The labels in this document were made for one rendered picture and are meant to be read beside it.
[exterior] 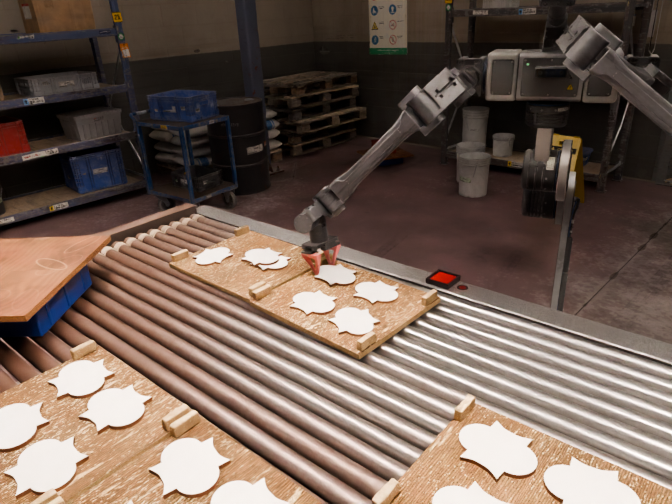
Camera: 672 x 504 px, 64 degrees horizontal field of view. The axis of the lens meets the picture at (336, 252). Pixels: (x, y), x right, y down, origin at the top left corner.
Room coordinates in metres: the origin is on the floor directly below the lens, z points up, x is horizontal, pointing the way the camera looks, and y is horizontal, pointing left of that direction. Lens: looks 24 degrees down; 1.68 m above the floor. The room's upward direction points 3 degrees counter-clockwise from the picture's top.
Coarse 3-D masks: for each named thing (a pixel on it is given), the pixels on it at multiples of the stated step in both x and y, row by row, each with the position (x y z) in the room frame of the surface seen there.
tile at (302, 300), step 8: (296, 296) 1.33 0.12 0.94; (304, 296) 1.33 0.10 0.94; (312, 296) 1.33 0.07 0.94; (320, 296) 1.32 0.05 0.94; (328, 296) 1.32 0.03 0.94; (296, 304) 1.29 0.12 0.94; (304, 304) 1.28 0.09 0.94; (312, 304) 1.28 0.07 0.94; (320, 304) 1.28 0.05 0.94; (328, 304) 1.28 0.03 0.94; (304, 312) 1.25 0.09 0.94; (312, 312) 1.25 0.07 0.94; (320, 312) 1.24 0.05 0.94; (328, 312) 1.24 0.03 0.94
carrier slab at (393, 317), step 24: (336, 264) 1.54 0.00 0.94; (288, 288) 1.40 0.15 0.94; (312, 288) 1.39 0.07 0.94; (336, 288) 1.38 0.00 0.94; (408, 288) 1.36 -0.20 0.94; (264, 312) 1.29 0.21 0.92; (288, 312) 1.26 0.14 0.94; (384, 312) 1.23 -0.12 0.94; (408, 312) 1.23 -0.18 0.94; (312, 336) 1.16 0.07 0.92; (336, 336) 1.13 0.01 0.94; (384, 336) 1.12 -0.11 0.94
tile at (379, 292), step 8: (360, 288) 1.36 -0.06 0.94; (368, 288) 1.36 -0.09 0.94; (376, 288) 1.35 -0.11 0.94; (384, 288) 1.35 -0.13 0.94; (392, 288) 1.35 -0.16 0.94; (360, 296) 1.31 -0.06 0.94; (368, 296) 1.31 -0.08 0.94; (376, 296) 1.31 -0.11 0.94; (384, 296) 1.31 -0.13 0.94; (392, 296) 1.30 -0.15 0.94
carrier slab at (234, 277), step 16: (224, 240) 1.79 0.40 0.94; (240, 240) 1.78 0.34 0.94; (256, 240) 1.77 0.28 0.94; (272, 240) 1.77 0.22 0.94; (192, 256) 1.66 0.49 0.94; (240, 256) 1.64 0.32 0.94; (288, 256) 1.62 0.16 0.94; (192, 272) 1.54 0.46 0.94; (208, 272) 1.53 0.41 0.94; (224, 272) 1.53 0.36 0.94; (240, 272) 1.52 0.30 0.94; (256, 272) 1.51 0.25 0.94; (272, 272) 1.51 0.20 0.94; (288, 272) 1.50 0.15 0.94; (304, 272) 1.51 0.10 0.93; (224, 288) 1.42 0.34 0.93; (240, 288) 1.41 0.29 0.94; (272, 288) 1.41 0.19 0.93
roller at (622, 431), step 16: (144, 240) 1.89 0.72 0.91; (160, 240) 1.86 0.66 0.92; (400, 336) 1.14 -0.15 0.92; (416, 352) 1.09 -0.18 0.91; (432, 352) 1.07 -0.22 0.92; (448, 368) 1.02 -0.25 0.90; (464, 368) 1.01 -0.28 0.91; (480, 368) 1.00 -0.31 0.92; (496, 384) 0.95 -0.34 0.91; (512, 384) 0.94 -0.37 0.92; (528, 400) 0.90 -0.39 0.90; (544, 400) 0.88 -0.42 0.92; (560, 400) 0.88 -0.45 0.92; (576, 416) 0.84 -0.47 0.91; (592, 416) 0.83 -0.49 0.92; (608, 432) 0.79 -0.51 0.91; (624, 432) 0.78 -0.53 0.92; (640, 432) 0.78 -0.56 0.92; (656, 448) 0.74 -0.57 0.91
